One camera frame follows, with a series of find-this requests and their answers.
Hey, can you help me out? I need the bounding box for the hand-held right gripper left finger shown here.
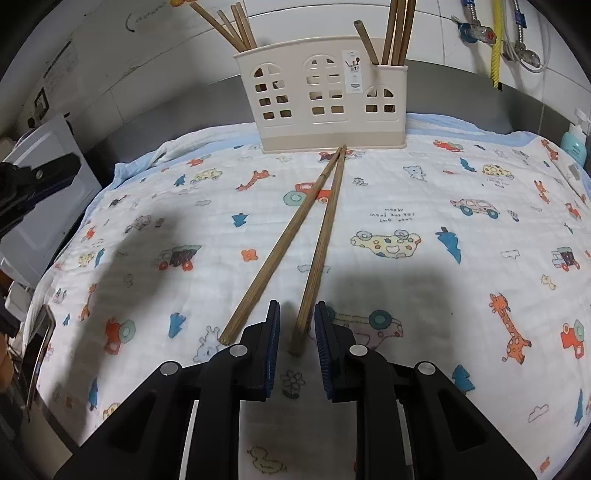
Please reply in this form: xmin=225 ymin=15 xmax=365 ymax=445
xmin=54 ymin=300 xmax=281 ymax=480

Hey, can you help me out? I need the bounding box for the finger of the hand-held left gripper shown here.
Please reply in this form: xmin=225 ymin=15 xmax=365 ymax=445
xmin=0 ymin=154 xmax=80 ymax=199
xmin=0 ymin=196 xmax=40 ymax=237

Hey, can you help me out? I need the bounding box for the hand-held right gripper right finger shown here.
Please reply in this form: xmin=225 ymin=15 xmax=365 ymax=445
xmin=315 ymin=302 xmax=542 ymax=480

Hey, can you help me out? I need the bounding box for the brown wooden chopstick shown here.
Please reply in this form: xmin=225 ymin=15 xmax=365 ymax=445
xmin=189 ymin=1 xmax=243 ymax=52
xmin=353 ymin=19 xmax=380 ymax=66
xmin=381 ymin=0 xmax=399 ymax=66
xmin=230 ymin=4 xmax=254 ymax=51
xmin=288 ymin=145 xmax=348 ymax=356
xmin=218 ymin=145 xmax=345 ymax=346
xmin=390 ymin=0 xmax=408 ymax=66
xmin=398 ymin=0 xmax=417 ymax=66
xmin=217 ymin=10 xmax=247 ymax=51
xmin=235 ymin=1 xmax=258 ymax=49

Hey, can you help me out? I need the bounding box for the beige plastic utensil holder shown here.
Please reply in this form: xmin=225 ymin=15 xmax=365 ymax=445
xmin=232 ymin=39 xmax=409 ymax=154

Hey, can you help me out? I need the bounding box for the white appliance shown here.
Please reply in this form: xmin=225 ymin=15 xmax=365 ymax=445
xmin=0 ymin=113 xmax=103 ymax=288

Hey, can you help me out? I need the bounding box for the printed cartoon blanket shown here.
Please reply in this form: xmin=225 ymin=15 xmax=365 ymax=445
xmin=25 ymin=113 xmax=591 ymax=480

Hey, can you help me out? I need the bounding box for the teal soap pump bottle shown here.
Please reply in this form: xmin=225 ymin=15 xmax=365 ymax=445
xmin=560 ymin=108 xmax=591 ymax=163

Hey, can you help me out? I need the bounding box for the metal pipe fitting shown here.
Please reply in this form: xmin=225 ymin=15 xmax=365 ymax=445
xmin=502 ymin=41 xmax=542 ymax=68

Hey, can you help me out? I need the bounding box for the yellow gas hose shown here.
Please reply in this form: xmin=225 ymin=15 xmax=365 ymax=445
xmin=491 ymin=0 xmax=505 ymax=91

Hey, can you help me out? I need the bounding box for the blue handled water valve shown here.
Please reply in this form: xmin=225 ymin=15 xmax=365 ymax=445
xmin=452 ymin=16 xmax=498 ymax=46

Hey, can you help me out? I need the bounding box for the short braided metal hose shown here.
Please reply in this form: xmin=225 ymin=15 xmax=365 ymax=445
xmin=512 ymin=0 xmax=532 ymax=51

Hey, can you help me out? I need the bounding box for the white flexible hose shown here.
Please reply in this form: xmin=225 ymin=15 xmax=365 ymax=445
xmin=501 ymin=0 xmax=561 ymax=75

